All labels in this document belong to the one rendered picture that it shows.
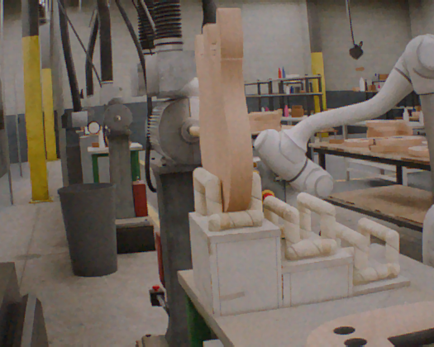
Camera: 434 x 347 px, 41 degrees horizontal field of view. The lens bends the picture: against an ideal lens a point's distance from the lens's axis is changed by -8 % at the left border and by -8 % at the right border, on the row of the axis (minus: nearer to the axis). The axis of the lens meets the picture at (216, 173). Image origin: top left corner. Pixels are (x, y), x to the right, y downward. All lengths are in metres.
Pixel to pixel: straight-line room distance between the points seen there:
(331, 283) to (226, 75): 0.48
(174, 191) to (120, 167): 3.31
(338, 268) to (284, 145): 0.71
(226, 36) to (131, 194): 4.68
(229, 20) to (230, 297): 0.54
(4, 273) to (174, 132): 2.08
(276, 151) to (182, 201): 0.66
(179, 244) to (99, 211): 2.46
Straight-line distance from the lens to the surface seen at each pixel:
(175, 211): 2.46
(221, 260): 1.22
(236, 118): 1.15
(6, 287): 0.18
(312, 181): 1.94
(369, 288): 1.34
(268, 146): 1.91
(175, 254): 2.49
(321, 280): 1.29
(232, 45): 1.16
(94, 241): 4.94
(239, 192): 1.18
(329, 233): 1.30
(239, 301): 1.25
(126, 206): 5.78
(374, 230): 1.44
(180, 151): 2.28
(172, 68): 1.98
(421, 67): 1.76
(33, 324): 0.16
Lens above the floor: 1.37
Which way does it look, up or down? 7 degrees down
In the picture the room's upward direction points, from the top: 4 degrees counter-clockwise
